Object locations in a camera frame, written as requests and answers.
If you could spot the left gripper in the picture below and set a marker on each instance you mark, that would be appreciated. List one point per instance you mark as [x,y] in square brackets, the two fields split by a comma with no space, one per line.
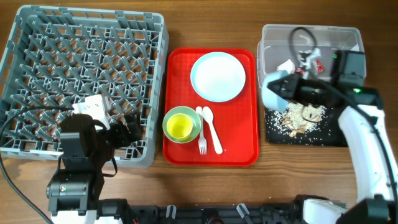
[124,139]

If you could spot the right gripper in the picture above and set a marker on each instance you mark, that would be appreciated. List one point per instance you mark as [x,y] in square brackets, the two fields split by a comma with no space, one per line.
[296,89]

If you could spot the small light blue bowl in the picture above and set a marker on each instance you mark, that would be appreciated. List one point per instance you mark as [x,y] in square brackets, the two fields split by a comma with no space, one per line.
[270,99]

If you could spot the red snack wrapper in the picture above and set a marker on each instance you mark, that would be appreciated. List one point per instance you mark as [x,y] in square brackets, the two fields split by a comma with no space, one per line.
[320,67]

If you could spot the yellow cup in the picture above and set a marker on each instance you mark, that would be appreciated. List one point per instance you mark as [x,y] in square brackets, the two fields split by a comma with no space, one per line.
[179,126]

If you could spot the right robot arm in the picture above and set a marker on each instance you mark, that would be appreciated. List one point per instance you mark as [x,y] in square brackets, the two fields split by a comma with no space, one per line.
[361,119]

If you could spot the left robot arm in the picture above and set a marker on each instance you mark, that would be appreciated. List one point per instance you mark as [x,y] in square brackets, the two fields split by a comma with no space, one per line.
[74,190]

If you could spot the grey dishwasher rack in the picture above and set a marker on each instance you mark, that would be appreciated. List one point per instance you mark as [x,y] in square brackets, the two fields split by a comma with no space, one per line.
[58,56]

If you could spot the crumpled white tissue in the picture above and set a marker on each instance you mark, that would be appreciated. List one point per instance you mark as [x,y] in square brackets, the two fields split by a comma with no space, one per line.
[287,66]

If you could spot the food scraps and rice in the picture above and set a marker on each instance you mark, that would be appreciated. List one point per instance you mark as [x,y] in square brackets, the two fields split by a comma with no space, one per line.
[298,119]

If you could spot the black tray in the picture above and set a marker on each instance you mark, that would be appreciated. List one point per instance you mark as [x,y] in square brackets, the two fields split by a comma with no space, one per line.
[329,133]

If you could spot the clear plastic bin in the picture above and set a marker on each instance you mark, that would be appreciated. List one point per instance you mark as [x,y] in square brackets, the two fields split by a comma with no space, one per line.
[273,49]

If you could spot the large light blue plate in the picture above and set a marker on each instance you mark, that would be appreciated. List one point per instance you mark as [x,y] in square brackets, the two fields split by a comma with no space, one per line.
[218,77]

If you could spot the green bowl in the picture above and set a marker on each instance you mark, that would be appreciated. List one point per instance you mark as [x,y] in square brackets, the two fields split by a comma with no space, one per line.
[192,114]

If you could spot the white plastic fork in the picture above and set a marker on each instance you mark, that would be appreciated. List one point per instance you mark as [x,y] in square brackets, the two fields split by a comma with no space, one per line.
[202,143]

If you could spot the white plastic spoon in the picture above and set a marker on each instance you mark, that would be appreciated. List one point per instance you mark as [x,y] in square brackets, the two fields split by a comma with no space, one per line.
[208,117]

